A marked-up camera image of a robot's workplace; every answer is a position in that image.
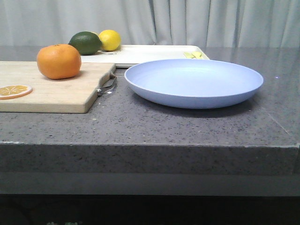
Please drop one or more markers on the green lime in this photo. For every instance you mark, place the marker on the green lime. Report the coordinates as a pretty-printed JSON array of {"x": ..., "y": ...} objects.
[{"x": 86, "y": 42}]

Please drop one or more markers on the metal cutting board handle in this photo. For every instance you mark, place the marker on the metal cutting board handle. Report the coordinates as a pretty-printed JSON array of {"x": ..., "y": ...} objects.
[{"x": 108, "y": 85}]

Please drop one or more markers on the white curtain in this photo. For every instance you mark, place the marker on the white curtain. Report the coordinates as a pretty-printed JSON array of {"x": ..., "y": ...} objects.
[{"x": 204, "y": 23}]

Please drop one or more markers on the wooden cutting board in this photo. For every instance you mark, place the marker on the wooden cutting board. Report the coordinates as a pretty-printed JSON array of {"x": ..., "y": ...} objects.
[{"x": 72, "y": 95}]

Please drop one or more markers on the orange fruit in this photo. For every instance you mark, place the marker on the orange fruit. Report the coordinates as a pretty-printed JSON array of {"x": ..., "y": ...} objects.
[{"x": 59, "y": 61}]

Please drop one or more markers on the white rectangular tray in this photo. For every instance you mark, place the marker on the white rectangular tray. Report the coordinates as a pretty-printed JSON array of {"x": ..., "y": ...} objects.
[{"x": 129, "y": 55}]

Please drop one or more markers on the light blue plate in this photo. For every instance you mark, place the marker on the light blue plate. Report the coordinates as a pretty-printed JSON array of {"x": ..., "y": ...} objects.
[{"x": 193, "y": 84}]

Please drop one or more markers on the yellow-green print on tray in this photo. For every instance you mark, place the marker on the yellow-green print on tray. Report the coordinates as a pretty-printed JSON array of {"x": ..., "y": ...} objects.
[{"x": 193, "y": 55}]

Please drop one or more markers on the yellow lemon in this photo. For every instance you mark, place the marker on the yellow lemon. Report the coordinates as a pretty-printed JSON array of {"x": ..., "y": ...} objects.
[{"x": 110, "y": 39}]

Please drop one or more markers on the orange slice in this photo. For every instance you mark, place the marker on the orange slice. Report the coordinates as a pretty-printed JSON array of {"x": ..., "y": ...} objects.
[{"x": 14, "y": 91}]

